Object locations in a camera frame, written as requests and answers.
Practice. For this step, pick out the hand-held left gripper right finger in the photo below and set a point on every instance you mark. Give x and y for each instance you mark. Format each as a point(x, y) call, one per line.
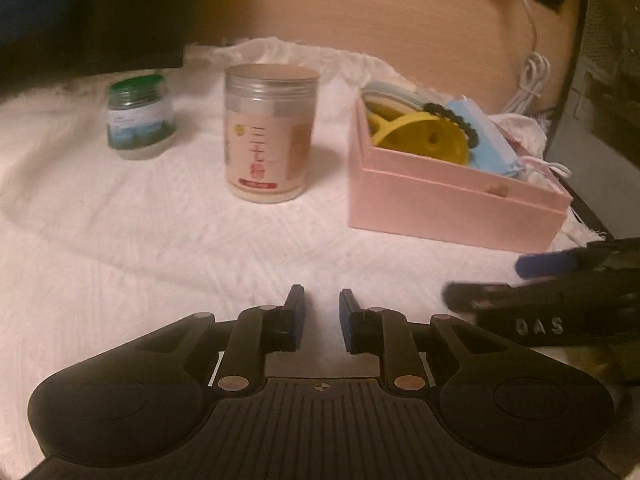
point(346, 320)

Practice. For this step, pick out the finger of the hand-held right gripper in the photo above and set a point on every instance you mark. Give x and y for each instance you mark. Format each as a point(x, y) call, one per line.
point(465, 297)
point(545, 263)

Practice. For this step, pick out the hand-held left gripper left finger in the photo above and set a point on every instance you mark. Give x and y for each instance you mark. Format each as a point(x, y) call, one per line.
point(299, 317)

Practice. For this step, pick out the pink box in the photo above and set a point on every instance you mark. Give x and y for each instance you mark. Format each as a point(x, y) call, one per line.
point(450, 205)

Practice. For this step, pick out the blue face mask packet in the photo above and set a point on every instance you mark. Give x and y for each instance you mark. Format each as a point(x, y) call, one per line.
point(485, 140)

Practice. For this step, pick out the yellow plastic tool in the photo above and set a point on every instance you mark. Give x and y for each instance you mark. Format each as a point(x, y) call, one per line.
point(420, 137)

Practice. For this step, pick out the silver lid tall jar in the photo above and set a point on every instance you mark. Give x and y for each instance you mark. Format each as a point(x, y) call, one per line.
point(270, 132)

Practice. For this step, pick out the white cloth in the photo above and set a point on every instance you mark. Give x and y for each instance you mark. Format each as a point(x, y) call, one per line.
point(150, 240)

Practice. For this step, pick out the dark cabinet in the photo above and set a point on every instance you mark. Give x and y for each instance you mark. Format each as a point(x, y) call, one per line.
point(605, 85)

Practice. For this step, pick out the green lid glass jar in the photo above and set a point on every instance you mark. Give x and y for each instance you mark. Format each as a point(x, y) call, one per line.
point(137, 117)

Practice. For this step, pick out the black monitor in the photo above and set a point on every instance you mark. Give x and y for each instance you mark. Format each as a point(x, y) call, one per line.
point(75, 15)

